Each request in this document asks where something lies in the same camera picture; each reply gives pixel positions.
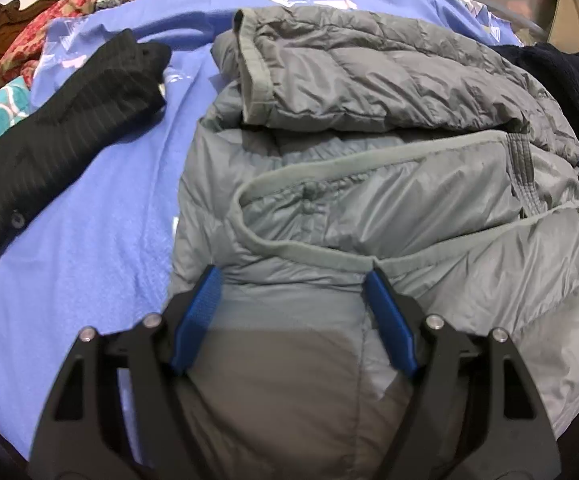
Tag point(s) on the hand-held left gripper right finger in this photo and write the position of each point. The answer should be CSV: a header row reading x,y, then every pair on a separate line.
x,y
392,325

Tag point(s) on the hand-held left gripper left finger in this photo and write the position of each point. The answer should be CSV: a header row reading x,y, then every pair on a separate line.
x,y
197,320

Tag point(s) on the grey down jacket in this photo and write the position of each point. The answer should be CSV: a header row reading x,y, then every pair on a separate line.
x,y
369,200

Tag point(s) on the black striped garment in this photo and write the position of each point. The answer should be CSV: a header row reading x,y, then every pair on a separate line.
x,y
59,135

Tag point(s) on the blue printed bed sheet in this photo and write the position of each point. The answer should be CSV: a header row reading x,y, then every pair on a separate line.
x,y
119,210

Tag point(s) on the dark navy fleece garment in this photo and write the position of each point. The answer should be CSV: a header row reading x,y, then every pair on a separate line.
x,y
559,80

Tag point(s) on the red floral patchwork quilt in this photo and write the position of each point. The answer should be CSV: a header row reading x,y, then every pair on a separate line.
x,y
34,40

